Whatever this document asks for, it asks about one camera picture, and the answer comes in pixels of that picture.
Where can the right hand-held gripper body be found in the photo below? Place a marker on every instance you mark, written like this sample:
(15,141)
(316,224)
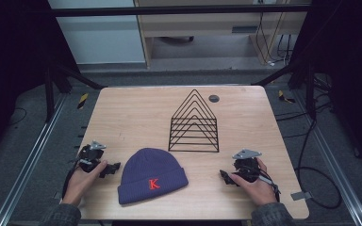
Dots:
(247,166)

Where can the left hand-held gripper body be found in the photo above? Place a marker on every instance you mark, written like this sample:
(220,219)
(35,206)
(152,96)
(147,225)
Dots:
(90,155)

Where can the purple knit beanie hat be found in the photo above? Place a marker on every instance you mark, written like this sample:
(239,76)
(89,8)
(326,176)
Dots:
(151,175)

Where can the person's right hand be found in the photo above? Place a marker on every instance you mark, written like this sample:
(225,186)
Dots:
(257,190)

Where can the person's left hand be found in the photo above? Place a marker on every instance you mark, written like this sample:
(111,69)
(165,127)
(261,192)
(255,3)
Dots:
(81,183)

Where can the yellow black tape strip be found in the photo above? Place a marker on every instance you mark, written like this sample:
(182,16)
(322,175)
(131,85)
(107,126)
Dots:
(82,101)
(285,99)

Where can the grey round table grommet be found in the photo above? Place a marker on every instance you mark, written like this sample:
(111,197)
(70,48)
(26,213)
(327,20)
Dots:
(214,98)

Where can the white cabinet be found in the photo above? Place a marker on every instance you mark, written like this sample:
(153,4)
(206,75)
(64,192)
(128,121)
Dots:
(100,40)

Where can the dark curtain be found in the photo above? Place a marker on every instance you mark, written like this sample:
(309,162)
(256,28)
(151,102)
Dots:
(9,62)
(352,62)

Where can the light wooden desk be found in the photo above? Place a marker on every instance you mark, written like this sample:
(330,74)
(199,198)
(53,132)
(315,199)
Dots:
(201,23)

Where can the aluminium floor rail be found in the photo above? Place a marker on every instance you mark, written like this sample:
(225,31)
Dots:
(28,160)
(334,163)

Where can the black frame strut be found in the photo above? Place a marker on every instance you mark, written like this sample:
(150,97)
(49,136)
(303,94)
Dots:
(75,75)

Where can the black horizontal frame bar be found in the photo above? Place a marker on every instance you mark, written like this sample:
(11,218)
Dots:
(169,10)

